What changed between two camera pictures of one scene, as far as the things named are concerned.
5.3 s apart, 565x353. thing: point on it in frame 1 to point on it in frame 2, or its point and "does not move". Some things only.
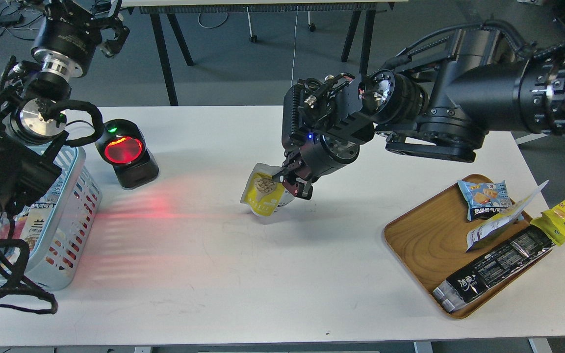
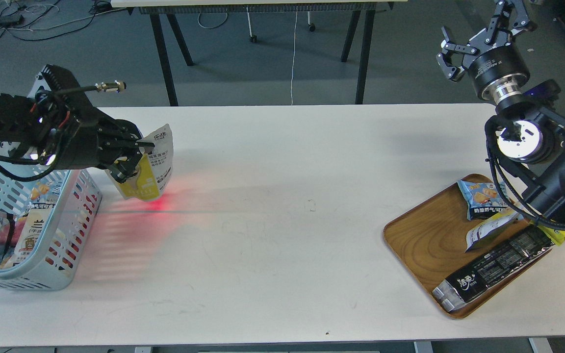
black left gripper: [70, 31] to [91, 139]
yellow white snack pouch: [262, 194] to [153, 175]
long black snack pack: [452, 292] does not move
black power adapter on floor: [6, 21] does not move
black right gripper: [317, 156] to [499, 70]
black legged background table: [154, 9] does not move
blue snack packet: [485, 200] does not move
